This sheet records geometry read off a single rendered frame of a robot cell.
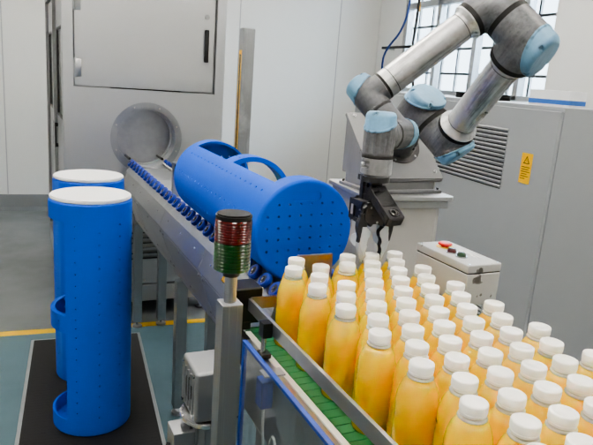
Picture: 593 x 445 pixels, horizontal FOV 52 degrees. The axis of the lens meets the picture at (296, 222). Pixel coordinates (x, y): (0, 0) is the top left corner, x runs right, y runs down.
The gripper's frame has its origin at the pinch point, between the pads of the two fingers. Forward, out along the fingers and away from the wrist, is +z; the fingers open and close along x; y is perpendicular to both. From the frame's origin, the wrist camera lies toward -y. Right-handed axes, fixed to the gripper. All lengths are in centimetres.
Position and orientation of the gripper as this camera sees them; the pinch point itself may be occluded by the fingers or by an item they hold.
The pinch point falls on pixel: (371, 257)
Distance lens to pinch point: 150.1
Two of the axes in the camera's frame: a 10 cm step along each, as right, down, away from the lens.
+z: -0.7, 9.7, 2.4
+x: -9.1, 0.4, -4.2
